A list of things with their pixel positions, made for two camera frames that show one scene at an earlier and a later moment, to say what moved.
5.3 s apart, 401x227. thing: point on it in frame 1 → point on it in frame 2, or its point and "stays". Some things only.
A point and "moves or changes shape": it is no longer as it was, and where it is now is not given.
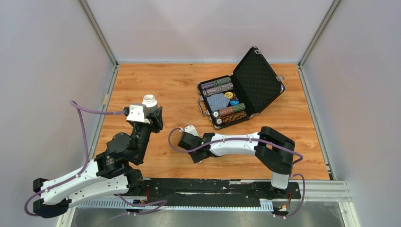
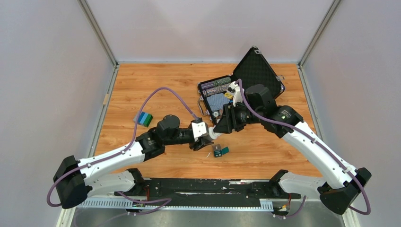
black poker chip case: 238,96 stays
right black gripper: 195,159 → 226,125
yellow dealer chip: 229,94 stays
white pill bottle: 151,103 moves or changes shape
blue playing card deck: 217,101 stays
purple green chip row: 224,81 stays
